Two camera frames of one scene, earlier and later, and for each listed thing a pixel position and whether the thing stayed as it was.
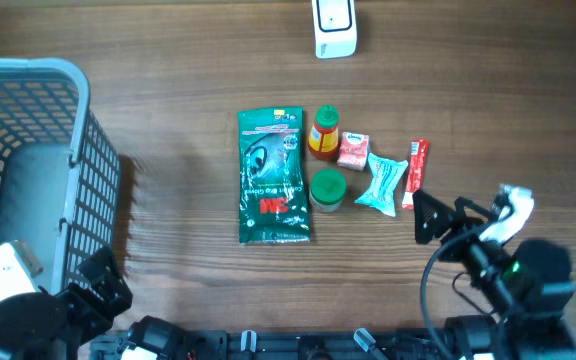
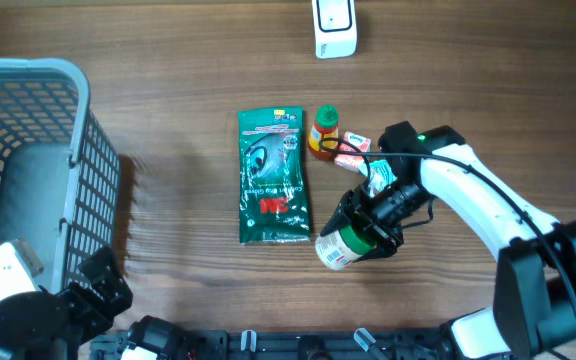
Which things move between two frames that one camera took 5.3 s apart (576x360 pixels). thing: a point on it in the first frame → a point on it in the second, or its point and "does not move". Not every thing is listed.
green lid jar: x=327 y=190 → x=339 y=248
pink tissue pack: x=353 y=151 does not move
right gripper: x=464 y=222 → x=358 y=199
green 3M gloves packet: x=273 y=176 does not move
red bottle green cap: x=323 y=137 does not move
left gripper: x=110 y=284 does not move
